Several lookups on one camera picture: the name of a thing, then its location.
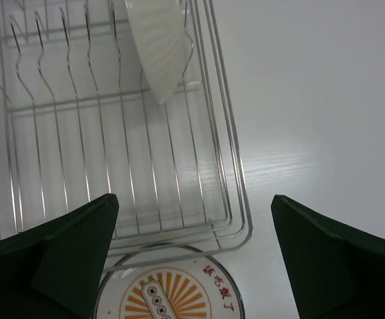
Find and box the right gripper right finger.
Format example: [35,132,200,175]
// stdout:
[271,195,385,318]

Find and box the orange sunburst plate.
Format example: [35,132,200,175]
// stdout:
[91,247,245,318]

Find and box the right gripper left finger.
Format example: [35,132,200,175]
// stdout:
[0,193,119,318]

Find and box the floral brown-rim plate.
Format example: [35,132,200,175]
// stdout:
[125,0,189,104]

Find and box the wire dish rack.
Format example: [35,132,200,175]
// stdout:
[0,1,253,264]

